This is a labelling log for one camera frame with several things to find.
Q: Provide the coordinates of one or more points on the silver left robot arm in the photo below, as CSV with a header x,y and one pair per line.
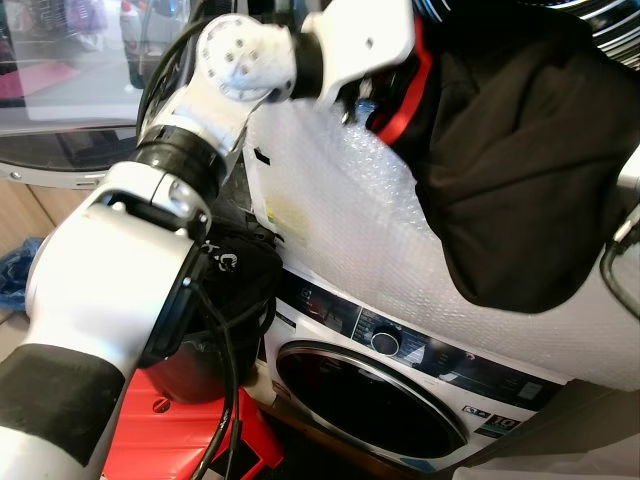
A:
x,y
110,270

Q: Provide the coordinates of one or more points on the white washing machine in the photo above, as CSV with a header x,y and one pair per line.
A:
x,y
440,360

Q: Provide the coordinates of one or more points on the black cloth with white print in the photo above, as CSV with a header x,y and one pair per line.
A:
x,y
240,280

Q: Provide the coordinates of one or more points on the round washer control knob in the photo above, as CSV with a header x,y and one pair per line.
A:
x,y
385,342

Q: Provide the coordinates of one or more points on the black white striped cloth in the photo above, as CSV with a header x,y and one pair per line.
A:
x,y
600,8

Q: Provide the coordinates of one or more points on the dark round washer door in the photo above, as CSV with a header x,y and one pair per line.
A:
x,y
370,400

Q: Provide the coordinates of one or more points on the black plastic bucket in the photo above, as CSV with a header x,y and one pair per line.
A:
x,y
215,375

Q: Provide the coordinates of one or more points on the red plastic stool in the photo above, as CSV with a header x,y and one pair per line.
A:
x,y
170,440

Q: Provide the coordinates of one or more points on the blue plastic bag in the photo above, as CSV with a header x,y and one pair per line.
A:
x,y
15,280

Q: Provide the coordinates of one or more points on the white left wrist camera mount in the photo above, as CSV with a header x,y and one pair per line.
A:
x,y
365,40

